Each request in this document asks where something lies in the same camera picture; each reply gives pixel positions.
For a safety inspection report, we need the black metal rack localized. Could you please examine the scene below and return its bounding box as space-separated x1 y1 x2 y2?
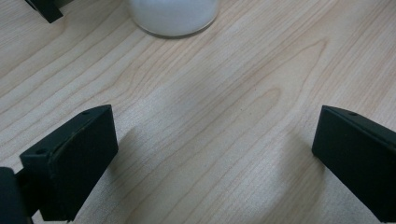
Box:
23 0 74 24

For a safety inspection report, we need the glass jar of white granules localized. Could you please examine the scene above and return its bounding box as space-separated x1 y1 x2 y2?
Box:
126 0 220 39

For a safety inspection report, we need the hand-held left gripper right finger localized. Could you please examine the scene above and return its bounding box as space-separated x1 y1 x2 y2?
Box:
311 105 396 224

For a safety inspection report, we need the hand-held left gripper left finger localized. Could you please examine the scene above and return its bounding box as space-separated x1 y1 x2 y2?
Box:
19 105 120 223

